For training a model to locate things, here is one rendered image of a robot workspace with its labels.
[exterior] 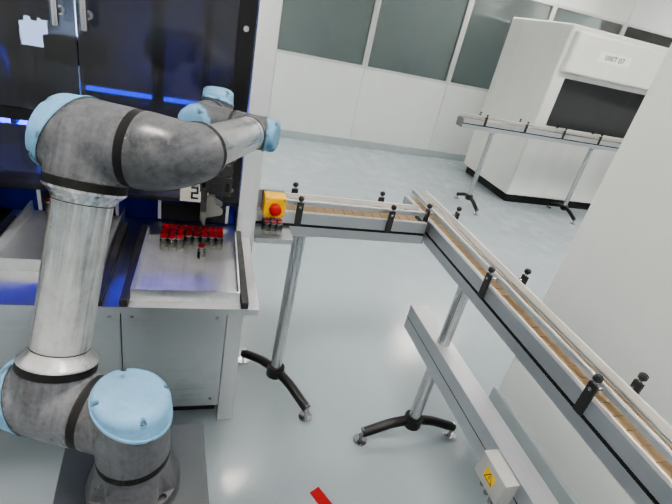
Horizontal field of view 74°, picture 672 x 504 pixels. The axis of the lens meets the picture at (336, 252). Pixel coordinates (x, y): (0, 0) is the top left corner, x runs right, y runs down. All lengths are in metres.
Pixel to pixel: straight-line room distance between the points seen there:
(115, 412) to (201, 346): 1.05
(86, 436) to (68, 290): 0.22
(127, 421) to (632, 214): 1.72
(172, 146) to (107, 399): 0.39
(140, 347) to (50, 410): 1.00
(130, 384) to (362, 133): 5.87
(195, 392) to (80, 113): 1.41
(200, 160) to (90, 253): 0.21
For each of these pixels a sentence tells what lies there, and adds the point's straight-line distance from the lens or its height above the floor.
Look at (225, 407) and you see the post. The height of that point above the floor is 0.07.
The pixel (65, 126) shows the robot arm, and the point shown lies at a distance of 0.73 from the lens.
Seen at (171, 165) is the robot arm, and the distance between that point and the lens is 0.69.
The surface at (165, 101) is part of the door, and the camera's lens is 1.39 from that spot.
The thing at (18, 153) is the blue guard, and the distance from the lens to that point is 1.51.
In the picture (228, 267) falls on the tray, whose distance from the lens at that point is 1.34.
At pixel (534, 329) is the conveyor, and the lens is 1.38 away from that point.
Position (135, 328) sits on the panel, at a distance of 1.74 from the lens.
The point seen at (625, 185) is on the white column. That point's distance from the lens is 1.98.
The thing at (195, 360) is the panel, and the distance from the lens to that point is 1.83.
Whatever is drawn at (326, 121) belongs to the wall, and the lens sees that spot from 6.28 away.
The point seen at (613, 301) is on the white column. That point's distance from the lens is 1.97.
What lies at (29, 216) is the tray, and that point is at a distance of 1.62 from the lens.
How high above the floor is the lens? 1.59
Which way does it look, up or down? 28 degrees down
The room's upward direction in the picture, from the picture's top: 13 degrees clockwise
